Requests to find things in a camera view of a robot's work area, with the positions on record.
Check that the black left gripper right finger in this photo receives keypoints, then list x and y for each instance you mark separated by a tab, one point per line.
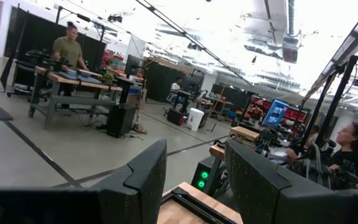
259	193

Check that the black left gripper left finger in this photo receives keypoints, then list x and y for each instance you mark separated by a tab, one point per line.
129	193

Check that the black computer green lights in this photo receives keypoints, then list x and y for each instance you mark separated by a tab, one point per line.
202	174

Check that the wooden top workbench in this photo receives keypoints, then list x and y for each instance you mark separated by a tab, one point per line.
244	133

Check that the black floor cabinet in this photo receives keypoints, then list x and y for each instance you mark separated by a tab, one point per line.
121	121

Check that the blue monitor screen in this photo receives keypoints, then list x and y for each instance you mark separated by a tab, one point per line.
275	112

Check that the red storage bins rack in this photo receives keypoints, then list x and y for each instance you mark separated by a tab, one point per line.
294	115

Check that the black box with red side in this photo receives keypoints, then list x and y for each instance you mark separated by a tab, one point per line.
175	117

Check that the person seated behind robot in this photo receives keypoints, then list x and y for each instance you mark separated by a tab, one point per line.
350	155

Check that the white trash bin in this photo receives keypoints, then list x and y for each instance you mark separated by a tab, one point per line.
195	119

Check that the black desk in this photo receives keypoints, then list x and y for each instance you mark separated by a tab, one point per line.
186	95

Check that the person seated at desk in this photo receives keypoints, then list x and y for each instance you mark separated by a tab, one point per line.
175	87

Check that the hanging ceiling unit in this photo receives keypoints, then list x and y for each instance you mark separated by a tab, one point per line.
290	51

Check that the person standing at workbench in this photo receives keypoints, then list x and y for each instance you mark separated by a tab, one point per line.
68	51

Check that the black table frame rail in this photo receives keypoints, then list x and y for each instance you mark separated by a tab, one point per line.
194	208

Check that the black rig post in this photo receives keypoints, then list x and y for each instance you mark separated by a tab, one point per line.
337	99

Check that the grey frame wooden workbench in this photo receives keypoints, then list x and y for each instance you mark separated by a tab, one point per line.
73	82

